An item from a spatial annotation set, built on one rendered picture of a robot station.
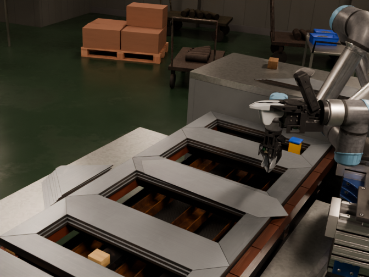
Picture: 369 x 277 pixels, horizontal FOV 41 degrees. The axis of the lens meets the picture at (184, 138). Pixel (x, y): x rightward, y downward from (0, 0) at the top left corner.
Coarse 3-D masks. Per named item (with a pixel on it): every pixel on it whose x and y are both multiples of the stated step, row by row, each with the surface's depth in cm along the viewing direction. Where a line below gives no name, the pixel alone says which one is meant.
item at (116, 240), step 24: (216, 120) 285; (192, 144) 257; (288, 144) 264; (264, 168) 238; (312, 168) 237; (192, 192) 210; (264, 192) 211; (240, 216) 199; (0, 240) 173; (120, 240) 177; (48, 264) 162; (168, 264) 167
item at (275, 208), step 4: (276, 200) 206; (272, 204) 202; (276, 204) 202; (280, 204) 203; (268, 208) 199; (272, 208) 200; (276, 208) 200; (280, 208) 200; (264, 212) 197; (268, 212) 197; (272, 212) 197; (276, 212) 197; (280, 212) 197; (260, 216) 194; (264, 216) 194; (268, 216) 194; (272, 216) 194; (276, 216) 195
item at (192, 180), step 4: (196, 172) 224; (200, 172) 224; (188, 176) 220; (192, 176) 220; (196, 176) 220; (200, 176) 221; (204, 176) 221; (208, 176) 221; (184, 180) 217; (188, 180) 217; (192, 180) 217; (196, 180) 217; (200, 180) 218; (176, 184) 213; (180, 184) 213; (184, 184) 214; (188, 184) 214; (192, 184) 214; (196, 184) 214; (184, 188) 211; (188, 188) 211; (192, 188) 211
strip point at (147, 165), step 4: (144, 160) 232; (148, 160) 232; (152, 160) 232; (156, 160) 232; (160, 160) 233; (164, 160) 233; (144, 164) 228; (148, 164) 228; (152, 164) 229; (156, 164) 229; (144, 168) 225; (148, 168) 225; (152, 168) 225; (144, 172) 222
